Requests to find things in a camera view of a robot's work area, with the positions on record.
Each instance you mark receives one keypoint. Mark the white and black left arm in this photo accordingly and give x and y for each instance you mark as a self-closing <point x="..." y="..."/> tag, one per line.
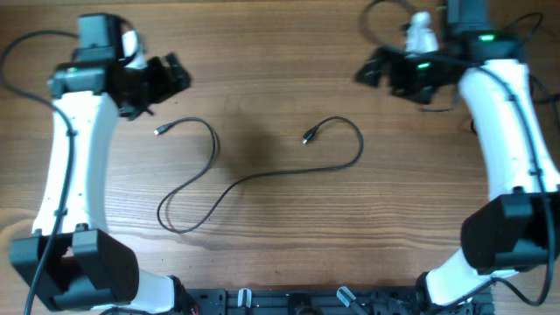
<point x="70" y="261"/>

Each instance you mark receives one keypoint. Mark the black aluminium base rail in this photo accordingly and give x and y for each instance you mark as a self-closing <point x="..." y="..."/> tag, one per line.
<point x="378" y="301"/>

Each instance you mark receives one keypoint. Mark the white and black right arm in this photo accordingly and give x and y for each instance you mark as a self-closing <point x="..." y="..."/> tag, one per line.
<point x="518" y="229"/>

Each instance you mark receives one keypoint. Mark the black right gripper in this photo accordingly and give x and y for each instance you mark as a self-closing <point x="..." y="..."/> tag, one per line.
<point x="398" y="60"/>

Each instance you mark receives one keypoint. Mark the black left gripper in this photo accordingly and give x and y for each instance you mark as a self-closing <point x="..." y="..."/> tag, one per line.
<point x="166" y="86"/>

